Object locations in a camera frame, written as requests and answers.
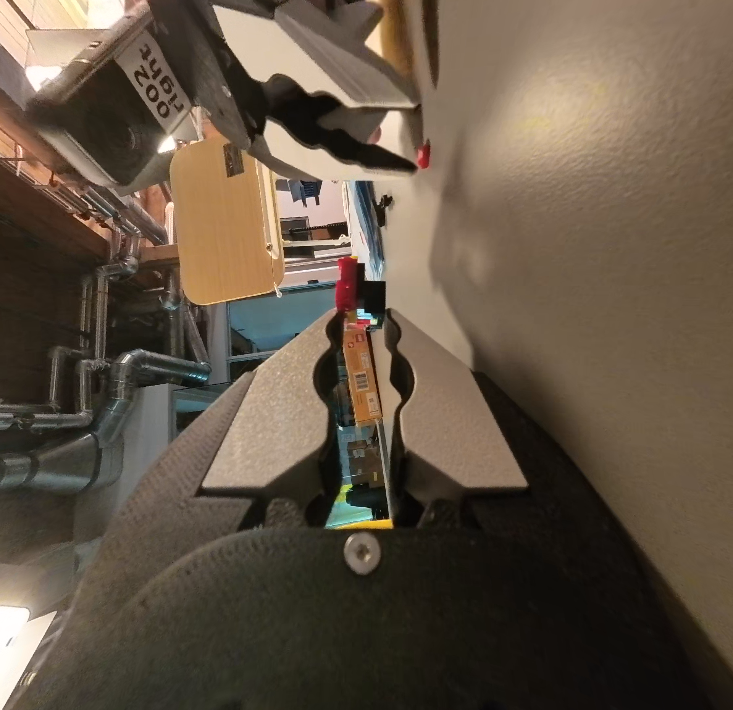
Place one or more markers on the pile of cardboard boxes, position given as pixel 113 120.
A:
pixel 363 458

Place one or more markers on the person's right hand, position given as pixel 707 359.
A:
pixel 375 134

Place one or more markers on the colourful cardboard lego box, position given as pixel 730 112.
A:
pixel 361 378

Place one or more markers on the lego instruction booklet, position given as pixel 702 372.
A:
pixel 369 235

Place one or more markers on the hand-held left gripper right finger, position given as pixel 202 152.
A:
pixel 458 435

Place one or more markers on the small red lego piece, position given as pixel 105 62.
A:
pixel 424 153

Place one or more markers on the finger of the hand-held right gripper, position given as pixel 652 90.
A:
pixel 343 68
pixel 286 154

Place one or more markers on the silver ventilation ducts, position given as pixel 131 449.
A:
pixel 114 378

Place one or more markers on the black clip lego piece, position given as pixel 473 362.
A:
pixel 382 201

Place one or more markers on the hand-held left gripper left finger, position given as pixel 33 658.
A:
pixel 269 435

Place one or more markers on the red yellow lego body assembly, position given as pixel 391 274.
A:
pixel 346 289

